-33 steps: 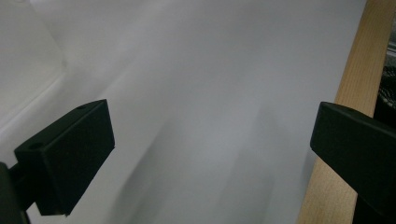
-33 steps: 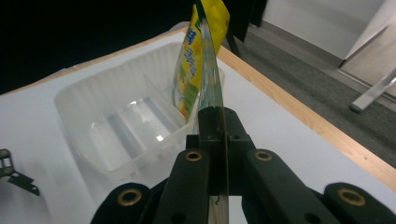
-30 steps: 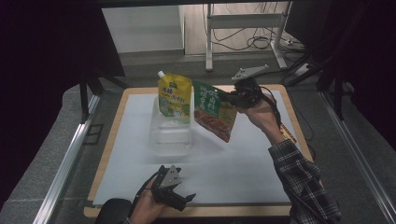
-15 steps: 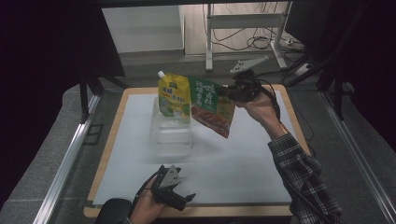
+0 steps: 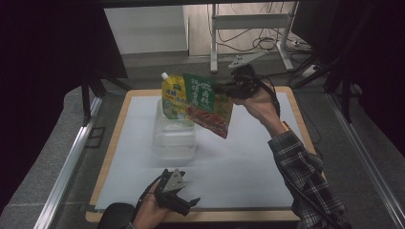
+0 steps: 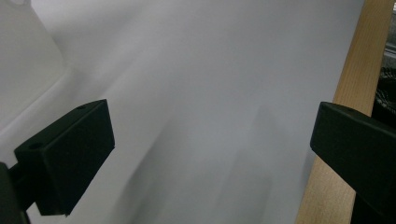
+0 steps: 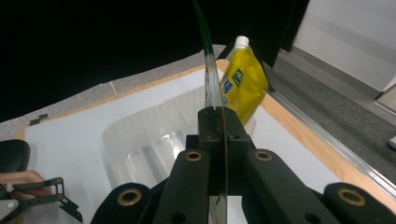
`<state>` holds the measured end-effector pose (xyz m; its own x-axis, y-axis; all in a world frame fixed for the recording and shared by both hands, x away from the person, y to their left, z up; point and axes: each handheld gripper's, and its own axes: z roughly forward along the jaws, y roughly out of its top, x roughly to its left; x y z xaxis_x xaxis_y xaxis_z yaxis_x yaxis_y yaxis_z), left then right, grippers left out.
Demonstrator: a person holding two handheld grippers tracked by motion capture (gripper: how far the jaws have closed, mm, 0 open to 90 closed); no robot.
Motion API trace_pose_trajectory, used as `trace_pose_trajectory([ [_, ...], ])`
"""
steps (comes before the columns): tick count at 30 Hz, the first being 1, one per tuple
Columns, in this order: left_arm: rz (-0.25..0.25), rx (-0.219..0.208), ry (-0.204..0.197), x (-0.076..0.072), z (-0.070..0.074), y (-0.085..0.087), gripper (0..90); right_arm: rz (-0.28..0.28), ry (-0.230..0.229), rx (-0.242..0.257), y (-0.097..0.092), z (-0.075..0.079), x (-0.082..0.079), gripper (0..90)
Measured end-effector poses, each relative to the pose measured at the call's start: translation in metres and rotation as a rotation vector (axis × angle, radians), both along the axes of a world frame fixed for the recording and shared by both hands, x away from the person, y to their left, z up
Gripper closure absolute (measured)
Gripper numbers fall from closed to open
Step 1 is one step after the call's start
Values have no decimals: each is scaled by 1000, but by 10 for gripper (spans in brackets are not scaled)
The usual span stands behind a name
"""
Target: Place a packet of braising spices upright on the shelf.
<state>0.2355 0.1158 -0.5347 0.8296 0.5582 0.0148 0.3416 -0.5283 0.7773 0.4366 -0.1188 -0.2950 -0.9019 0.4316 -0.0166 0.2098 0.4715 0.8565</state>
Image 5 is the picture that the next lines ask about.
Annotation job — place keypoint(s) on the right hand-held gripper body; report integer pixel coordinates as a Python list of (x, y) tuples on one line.
[(243, 84)]

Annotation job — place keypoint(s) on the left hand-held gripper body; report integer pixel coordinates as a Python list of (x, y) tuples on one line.
[(170, 191)]

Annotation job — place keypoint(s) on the green and red seasoning packet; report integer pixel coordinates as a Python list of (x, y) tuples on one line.
[(208, 113)]

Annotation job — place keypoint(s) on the translucent plastic container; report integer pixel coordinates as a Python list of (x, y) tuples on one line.
[(173, 141)]

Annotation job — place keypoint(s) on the yellow-green spouted pouch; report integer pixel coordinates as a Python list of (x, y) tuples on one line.
[(173, 95)]

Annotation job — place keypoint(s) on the person's left hand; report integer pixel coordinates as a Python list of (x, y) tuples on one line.
[(149, 211)]

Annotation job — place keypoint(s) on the person's right hand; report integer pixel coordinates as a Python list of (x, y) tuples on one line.
[(261, 108)]

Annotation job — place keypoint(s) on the white table mat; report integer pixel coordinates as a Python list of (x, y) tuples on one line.
[(229, 171)]

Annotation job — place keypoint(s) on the white power strip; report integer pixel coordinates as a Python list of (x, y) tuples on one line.
[(309, 71)]

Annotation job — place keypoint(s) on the black stand legs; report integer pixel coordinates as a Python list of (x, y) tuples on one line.
[(89, 92), (337, 82)]

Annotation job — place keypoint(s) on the white panel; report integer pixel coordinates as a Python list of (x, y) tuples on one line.
[(146, 28)]

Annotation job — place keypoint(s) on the dark curtain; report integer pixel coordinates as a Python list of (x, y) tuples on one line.
[(375, 63), (47, 63)]

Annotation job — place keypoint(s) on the white metal desk frame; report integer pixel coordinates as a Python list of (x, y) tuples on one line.
[(248, 22)]

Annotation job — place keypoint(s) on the aluminium rail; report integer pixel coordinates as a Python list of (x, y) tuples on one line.
[(67, 168), (366, 156)]

